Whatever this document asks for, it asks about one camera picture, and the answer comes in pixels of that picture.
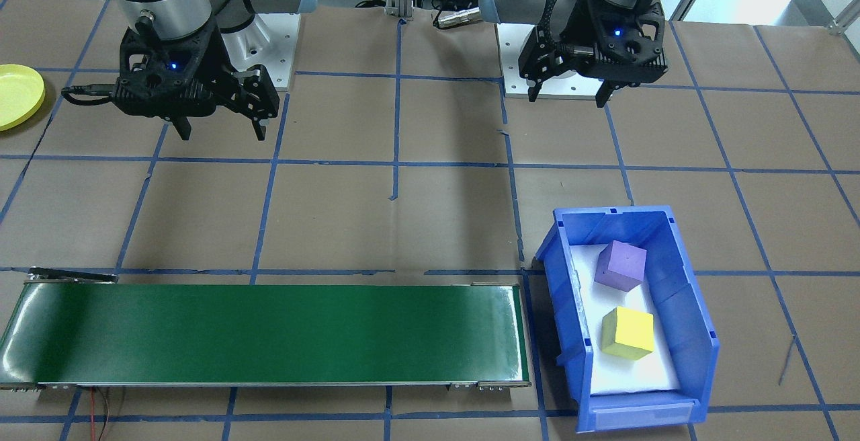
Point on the purple foam cube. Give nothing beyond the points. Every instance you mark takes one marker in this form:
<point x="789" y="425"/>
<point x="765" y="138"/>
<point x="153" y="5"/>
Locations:
<point x="621" y="266"/>

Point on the blue plastic storage bin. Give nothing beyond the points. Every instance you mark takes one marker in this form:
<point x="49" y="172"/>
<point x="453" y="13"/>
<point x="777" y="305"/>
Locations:
<point x="692" y="333"/>

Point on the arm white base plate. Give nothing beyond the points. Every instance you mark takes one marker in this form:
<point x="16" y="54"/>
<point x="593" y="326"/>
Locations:
<point x="275" y="44"/>
<point x="517" y="81"/>

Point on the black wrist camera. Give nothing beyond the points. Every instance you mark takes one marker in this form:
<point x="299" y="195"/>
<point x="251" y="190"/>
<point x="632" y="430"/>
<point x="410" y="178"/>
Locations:
<point x="631" y="72"/>
<point x="161" y="103"/>

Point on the silver cylindrical connector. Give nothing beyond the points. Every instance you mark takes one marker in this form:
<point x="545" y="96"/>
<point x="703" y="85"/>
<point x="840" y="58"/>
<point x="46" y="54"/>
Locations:
<point x="457" y="17"/>

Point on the yellow foam cube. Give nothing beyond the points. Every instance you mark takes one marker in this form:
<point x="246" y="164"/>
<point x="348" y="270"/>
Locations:
<point x="628" y="333"/>

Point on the green conveyor belt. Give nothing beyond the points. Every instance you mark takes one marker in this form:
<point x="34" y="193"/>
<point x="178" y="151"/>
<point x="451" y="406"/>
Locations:
<point x="269" y="333"/>

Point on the yellow plate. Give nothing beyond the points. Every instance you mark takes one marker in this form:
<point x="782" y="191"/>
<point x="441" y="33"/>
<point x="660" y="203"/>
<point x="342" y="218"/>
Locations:
<point x="17" y="95"/>

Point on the white foam pad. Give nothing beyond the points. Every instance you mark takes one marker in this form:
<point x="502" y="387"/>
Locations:
<point x="625" y="377"/>

